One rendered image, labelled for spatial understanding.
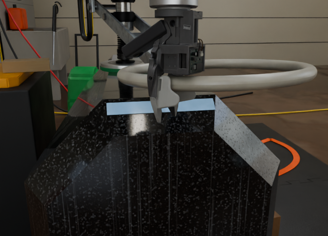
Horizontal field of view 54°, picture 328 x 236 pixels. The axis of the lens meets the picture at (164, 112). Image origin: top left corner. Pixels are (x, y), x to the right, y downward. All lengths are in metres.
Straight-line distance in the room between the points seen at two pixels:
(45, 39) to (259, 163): 3.37
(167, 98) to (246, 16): 6.29
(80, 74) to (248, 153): 2.18
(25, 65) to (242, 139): 1.04
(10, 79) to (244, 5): 5.79
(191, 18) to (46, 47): 3.53
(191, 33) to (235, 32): 6.18
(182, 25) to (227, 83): 0.13
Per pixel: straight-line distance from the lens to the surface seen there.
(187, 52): 0.57
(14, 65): 1.59
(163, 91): 0.61
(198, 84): 0.60
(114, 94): 0.95
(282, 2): 7.20
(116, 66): 1.32
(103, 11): 1.46
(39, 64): 1.59
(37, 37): 4.06
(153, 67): 0.60
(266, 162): 1.05
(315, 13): 7.61
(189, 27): 0.59
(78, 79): 2.92
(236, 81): 0.61
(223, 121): 0.93
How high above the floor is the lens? 1.02
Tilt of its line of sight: 17 degrees down
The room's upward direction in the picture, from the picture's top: straight up
